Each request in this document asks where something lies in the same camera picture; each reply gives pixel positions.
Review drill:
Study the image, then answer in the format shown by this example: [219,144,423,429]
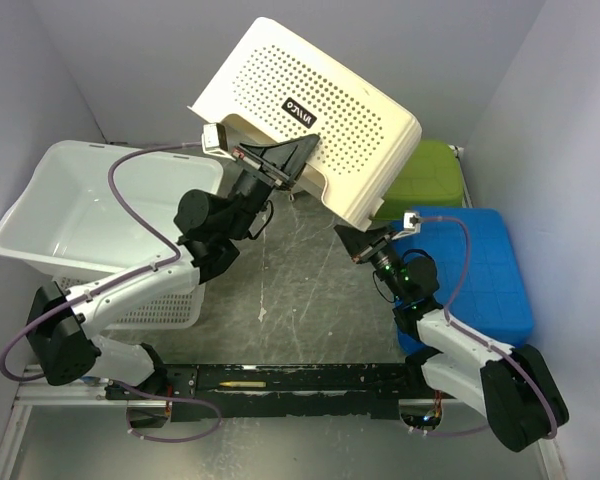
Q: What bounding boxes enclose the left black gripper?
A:
[225,135,324,242]

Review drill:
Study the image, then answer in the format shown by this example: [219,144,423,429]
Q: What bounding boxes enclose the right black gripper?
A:
[335,224,408,301]

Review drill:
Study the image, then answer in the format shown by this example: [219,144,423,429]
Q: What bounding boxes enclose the cream perforated laundry basket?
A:
[190,17,422,231]

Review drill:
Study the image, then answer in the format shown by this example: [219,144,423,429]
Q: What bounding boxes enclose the green plastic tub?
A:
[374,140,464,221]

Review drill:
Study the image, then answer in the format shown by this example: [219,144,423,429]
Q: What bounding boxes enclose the blue plastic tub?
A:
[394,206,534,347]

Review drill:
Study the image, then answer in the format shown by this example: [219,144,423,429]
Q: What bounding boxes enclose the white perforated basket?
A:
[56,277,205,333]

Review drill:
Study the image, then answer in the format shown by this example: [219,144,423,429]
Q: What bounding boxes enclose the white plastic basket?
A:
[0,141,223,281]

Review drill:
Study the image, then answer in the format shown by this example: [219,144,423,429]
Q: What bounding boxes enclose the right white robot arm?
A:
[334,217,569,452]

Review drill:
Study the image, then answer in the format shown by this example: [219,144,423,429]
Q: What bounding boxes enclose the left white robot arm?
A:
[27,134,320,399]

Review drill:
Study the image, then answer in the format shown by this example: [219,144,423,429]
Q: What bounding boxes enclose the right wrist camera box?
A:
[393,211,421,240]

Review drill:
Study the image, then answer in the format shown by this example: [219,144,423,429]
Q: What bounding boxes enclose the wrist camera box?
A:
[393,211,421,240]
[201,123,229,158]

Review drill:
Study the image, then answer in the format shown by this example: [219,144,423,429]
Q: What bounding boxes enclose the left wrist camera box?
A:
[201,123,229,158]

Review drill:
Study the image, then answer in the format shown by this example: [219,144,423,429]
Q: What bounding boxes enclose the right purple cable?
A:
[414,215,561,440]

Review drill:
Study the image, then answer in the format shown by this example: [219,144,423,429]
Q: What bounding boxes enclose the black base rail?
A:
[104,362,464,424]

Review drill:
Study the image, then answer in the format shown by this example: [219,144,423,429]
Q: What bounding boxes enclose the aluminium frame rail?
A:
[0,379,566,479]

